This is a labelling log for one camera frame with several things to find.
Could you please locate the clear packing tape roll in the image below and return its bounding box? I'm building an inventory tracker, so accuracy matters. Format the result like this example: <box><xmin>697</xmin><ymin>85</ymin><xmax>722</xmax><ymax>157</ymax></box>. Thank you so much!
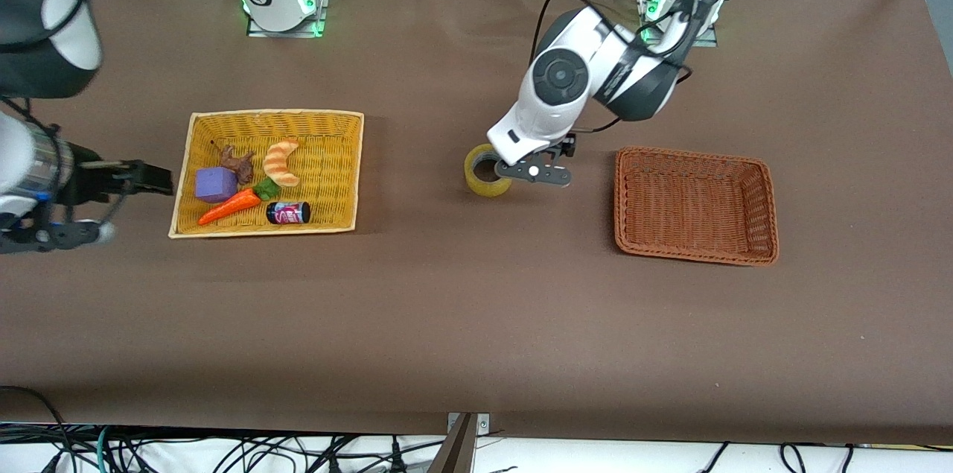
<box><xmin>464</xmin><ymin>143</ymin><xmax>514</xmax><ymax>199</ymax></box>

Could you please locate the purple foam cube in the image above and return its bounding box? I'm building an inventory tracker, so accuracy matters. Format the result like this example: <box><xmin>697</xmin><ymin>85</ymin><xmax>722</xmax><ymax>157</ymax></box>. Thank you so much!
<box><xmin>195</xmin><ymin>167</ymin><xmax>239</xmax><ymax>204</ymax></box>

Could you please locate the orange toy carrot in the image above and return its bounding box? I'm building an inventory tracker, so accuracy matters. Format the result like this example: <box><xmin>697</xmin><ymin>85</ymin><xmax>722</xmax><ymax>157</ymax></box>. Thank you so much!
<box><xmin>198</xmin><ymin>179</ymin><xmax>282</xmax><ymax>226</ymax></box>

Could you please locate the brown toy lion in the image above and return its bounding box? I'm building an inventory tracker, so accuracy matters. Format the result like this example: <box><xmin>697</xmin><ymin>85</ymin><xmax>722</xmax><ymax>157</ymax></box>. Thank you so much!
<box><xmin>217</xmin><ymin>145</ymin><xmax>256</xmax><ymax>186</ymax></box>

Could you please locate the toy croissant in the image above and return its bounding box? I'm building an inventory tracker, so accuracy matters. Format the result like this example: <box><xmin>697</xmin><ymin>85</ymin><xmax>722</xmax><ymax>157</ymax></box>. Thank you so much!
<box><xmin>263</xmin><ymin>138</ymin><xmax>302</xmax><ymax>188</ymax></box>

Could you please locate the brown wicker basket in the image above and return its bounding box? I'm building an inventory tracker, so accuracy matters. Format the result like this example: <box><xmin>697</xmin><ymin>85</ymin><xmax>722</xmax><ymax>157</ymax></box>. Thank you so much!
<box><xmin>614</xmin><ymin>146</ymin><xmax>780</xmax><ymax>267</ymax></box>

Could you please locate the small dark can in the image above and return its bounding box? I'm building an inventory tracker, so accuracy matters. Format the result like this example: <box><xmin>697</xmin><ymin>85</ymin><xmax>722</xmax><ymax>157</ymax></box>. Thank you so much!
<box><xmin>266</xmin><ymin>201</ymin><xmax>312</xmax><ymax>226</ymax></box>

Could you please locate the brown table cover sheet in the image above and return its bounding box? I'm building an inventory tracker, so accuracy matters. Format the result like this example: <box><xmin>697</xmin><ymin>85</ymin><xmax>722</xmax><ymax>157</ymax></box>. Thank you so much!
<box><xmin>0</xmin><ymin>0</ymin><xmax>953</xmax><ymax>445</ymax></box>

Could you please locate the yellow wicker basket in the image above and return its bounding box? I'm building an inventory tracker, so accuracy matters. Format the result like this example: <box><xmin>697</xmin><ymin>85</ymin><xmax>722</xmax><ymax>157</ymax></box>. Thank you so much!
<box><xmin>168</xmin><ymin>109</ymin><xmax>366</xmax><ymax>239</ymax></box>

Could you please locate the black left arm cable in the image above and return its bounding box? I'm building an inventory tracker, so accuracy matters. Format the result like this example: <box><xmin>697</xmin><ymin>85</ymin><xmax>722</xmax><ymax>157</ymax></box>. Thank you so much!
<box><xmin>529</xmin><ymin>0</ymin><xmax>695</xmax><ymax>133</ymax></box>

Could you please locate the thick black floor cable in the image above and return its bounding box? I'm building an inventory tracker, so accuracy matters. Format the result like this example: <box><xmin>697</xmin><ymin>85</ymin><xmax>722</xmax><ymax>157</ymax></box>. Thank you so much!
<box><xmin>0</xmin><ymin>385</ymin><xmax>75</xmax><ymax>473</ymax></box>

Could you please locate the metal table edge bracket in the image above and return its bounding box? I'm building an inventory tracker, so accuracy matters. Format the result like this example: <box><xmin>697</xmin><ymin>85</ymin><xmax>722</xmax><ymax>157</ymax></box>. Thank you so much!
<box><xmin>445</xmin><ymin>412</ymin><xmax>492</xmax><ymax>473</ymax></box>

